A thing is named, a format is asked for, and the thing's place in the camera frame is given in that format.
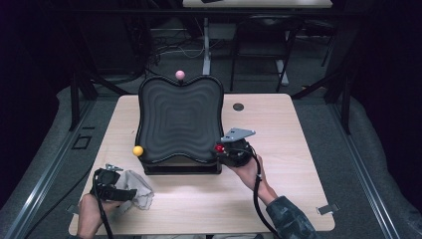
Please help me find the thin black floor cable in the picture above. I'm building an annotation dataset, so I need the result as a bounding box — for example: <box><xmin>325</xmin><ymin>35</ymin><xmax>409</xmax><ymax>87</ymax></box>
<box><xmin>24</xmin><ymin>162</ymin><xmax>96</xmax><ymax>239</ymax></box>

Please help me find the black metal crossbar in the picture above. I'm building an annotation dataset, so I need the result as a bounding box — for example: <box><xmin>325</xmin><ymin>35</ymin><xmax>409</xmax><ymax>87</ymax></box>
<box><xmin>43</xmin><ymin>8</ymin><xmax>369</xmax><ymax>17</ymax></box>

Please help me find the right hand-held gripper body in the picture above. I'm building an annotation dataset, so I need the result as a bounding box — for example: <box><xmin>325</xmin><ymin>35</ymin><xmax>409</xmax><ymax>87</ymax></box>
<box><xmin>218</xmin><ymin>127</ymin><xmax>257</xmax><ymax>167</ymax></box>

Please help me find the white background table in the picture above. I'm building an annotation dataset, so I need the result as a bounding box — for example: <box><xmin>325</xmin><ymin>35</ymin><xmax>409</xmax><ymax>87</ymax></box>
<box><xmin>182</xmin><ymin>0</ymin><xmax>333</xmax><ymax>87</ymax></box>

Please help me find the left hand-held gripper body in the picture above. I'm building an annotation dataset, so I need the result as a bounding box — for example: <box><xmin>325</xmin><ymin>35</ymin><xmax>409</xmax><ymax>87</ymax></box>
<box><xmin>92</xmin><ymin>163</ymin><xmax>124</xmax><ymax>201</ymax></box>

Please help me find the black metal frame post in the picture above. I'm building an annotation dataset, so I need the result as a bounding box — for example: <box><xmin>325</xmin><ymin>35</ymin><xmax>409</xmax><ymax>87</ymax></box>
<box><xmin>292</xmin><ymin>66</ymin><xmax>352</xmax><ymax>135</ymax></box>
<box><xmin>68</xmin><ymin>71</ymin><xmax>130</xmax><ymax>132</ymax></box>

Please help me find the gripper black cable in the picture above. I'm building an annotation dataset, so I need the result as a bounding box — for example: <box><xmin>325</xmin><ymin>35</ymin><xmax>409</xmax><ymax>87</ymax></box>
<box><xmin>92</xmin><ymin>175</ymin><xmax>115</xmax><ymax>239</ymax></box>
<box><xmin>245</xmin><ymin>145</ymin><xmax>282</xmax><ymax>239</ymax></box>

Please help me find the aluminium floor rail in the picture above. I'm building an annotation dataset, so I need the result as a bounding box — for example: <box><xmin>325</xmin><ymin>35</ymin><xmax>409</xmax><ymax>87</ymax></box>
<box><xmin>326</xmin><ymin>99</ymin><xmax>402</xmax><ymax>239</ymax></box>
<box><xmin>3</xmin><ymin>99</ymin><xmax>98</xmax><ymax>239</ymax></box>

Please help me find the tangle of floor cables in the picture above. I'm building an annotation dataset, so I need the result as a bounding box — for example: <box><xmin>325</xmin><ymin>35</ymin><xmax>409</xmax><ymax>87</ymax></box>
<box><xmin>145</xmin><ymin>31</ymin><xmax>208</xmax><ymax>69</ymax></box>

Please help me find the black chair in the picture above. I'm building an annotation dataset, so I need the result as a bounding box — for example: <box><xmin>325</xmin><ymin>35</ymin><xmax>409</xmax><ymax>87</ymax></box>
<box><xmin>229</xmin><ymin>14</ymin><xmax>305</xmax><ymax>94</ymax></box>

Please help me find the person's right hand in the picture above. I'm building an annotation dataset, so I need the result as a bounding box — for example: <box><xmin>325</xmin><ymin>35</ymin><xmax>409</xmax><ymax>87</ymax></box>
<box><xmin>228</xmin><ymin>153</ymin><xmax>279</xmax><ymax>207</ymax></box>

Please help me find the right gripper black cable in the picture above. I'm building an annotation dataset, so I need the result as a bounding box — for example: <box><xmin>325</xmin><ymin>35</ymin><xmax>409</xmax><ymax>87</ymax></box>
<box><xmin>245</xmin><ymin>145</ymin><xmax>282</xmax><ymax>239</ymax></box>

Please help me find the black wavy tray stand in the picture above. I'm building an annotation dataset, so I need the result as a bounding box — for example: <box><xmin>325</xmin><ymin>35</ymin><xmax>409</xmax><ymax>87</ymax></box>
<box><xmin>132</xmin><ymin>69</ymin><xmax>225</xmax><ymax>176</ymax></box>

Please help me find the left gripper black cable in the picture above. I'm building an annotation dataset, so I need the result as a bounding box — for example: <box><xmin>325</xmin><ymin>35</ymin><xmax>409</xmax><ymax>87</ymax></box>
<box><xmin>92</xmin><ymin>175</ymin><xmax>115</xmax><ymax>239</ymax></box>

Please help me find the grey cleaning cloth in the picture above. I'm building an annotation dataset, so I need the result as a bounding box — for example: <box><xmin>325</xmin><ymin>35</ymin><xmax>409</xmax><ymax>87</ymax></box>
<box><xmin>113</xmin><ymin>169</ymin><xmax>155</xmax><ymax>211</ymax></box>

